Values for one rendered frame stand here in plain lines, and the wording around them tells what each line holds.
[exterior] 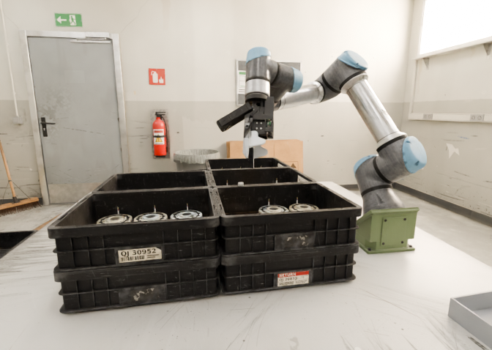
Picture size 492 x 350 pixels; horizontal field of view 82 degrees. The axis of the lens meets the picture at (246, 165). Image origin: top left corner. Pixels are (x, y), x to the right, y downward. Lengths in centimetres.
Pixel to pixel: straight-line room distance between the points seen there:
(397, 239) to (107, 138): 356
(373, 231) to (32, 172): 409
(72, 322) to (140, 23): 362
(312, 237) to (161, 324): 43
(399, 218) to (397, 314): 38
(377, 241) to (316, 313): 42
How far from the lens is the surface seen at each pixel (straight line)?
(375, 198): 114
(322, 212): 80
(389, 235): 114
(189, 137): 392
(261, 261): 80
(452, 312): 92
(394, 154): 112
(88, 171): 421
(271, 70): 90
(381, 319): 85
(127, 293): 84
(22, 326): 93
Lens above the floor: 119
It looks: 11 degrees down
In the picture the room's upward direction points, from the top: straight up
